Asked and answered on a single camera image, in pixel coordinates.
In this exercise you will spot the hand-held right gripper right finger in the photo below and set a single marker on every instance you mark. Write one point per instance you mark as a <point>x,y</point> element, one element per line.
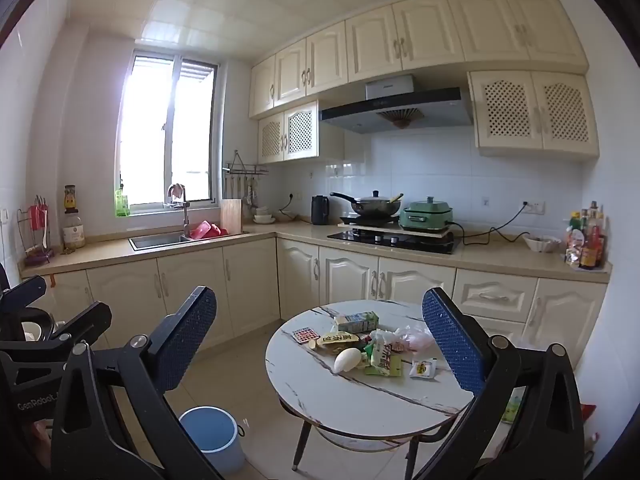
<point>450,340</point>

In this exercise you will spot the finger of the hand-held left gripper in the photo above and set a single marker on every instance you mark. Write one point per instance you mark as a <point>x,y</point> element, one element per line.
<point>82,321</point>
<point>25,292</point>

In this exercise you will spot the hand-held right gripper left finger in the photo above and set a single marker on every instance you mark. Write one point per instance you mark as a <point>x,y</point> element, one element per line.
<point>185,340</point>

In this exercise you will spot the clear pink plastic bag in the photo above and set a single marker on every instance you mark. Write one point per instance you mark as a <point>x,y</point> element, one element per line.
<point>417,340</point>

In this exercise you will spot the cartoon print jelly sachet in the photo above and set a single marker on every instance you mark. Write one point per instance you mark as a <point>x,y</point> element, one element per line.
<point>423,368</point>

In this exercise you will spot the green snack packet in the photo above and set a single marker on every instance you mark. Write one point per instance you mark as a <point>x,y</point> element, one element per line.
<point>392,371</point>

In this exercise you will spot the blue plastic bin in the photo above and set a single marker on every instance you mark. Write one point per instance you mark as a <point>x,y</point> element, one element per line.
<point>220,440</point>

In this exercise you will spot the person's left hand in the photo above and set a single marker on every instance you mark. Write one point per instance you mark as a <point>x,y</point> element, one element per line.
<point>43,435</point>

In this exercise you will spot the white cup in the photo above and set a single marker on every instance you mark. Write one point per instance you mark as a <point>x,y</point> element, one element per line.
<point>32,331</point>

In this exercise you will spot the large jar white label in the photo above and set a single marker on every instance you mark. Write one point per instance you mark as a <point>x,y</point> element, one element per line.
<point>74,234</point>

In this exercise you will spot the cream lower kitchen cabinets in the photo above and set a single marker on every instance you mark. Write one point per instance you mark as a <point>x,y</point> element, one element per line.
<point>250,290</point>

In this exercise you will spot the green white milk carton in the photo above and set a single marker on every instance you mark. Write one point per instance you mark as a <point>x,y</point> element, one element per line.
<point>357,322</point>

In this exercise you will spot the yellow label bottle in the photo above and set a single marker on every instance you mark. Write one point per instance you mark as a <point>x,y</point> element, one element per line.
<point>70,200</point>

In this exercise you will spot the steel kitchen sink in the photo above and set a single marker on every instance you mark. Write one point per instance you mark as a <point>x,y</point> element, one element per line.
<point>155,241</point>

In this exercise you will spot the black glass gas stove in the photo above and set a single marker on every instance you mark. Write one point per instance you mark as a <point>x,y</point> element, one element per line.
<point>400,244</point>

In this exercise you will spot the red plastic container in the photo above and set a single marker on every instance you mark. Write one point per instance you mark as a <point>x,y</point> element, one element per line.
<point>207,230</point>

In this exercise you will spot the yellow snack packet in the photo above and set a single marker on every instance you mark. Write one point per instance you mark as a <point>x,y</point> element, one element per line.
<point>337,341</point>

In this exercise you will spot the red pill blister pack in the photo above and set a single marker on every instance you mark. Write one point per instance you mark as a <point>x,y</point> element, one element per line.
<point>305,336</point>

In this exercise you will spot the green electric cooking pot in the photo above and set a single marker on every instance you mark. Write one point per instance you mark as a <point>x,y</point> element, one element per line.
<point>425,217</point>

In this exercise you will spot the metal sink faucet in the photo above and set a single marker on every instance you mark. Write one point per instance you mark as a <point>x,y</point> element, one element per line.
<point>186,210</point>

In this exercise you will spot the wooden cutting board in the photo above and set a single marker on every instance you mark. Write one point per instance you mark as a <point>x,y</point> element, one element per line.
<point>231,216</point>

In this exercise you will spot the white patterned bowl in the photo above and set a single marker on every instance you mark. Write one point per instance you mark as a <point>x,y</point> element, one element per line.
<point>542,244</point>

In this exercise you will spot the round marble table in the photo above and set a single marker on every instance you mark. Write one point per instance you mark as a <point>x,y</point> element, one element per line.
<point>320,395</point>

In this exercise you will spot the stack of white bowls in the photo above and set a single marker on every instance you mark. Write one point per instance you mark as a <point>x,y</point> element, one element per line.
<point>263,217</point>

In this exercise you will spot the black wok with lid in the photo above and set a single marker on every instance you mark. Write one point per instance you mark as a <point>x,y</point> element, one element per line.
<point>375,206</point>

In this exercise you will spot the row of hanging utensils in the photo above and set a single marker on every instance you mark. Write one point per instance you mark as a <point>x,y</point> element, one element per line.
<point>245,187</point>

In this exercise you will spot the group of condiment bottles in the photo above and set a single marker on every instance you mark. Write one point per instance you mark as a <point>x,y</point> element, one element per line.
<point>587,242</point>

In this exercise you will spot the black electric kettle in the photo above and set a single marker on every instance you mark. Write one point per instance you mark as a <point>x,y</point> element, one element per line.
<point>320,210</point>

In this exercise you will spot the kitchen window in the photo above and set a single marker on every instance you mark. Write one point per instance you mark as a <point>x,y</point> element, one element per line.
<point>165,130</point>

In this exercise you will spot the black range hood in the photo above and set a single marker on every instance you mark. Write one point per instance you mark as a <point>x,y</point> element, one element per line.
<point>395,110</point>

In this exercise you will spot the cream lattice door cabinet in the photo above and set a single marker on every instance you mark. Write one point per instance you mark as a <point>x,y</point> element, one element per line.
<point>535,110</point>
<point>300,132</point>

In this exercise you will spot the cream upper cabinets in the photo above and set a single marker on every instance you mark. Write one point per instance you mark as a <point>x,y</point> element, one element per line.
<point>425,35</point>

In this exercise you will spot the white wall socket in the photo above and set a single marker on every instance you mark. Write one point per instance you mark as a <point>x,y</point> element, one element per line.
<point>4,215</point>
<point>295,195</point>
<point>534,206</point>

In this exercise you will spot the metal wall utensil rack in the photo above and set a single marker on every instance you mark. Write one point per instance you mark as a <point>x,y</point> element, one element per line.
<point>245,167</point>

